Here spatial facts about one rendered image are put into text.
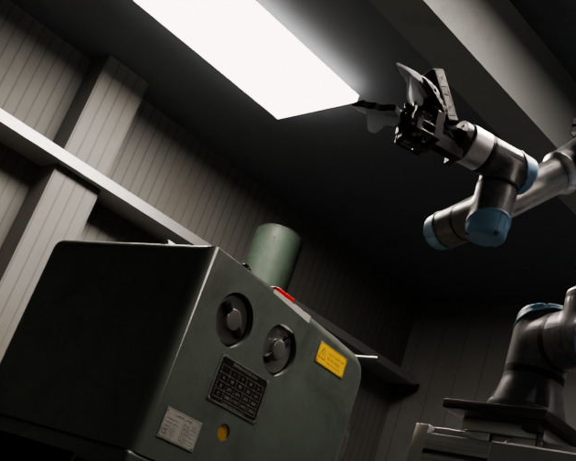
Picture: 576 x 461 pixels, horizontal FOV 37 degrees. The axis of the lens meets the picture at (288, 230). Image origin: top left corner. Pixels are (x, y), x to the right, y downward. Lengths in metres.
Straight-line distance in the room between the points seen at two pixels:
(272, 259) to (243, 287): 3.35
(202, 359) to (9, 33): 3.76
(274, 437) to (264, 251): 3.31
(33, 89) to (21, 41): 0.27
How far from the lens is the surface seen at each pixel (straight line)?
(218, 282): 1.58
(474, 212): 1.56
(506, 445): 1.51
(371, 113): 1.59
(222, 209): 5.76
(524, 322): 1.75
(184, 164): 5.60
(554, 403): 1.70
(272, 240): 5.02
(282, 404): 1.76
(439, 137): 1.52
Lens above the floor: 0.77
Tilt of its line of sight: 21 degrees up
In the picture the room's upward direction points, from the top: 20 degrees clockwise
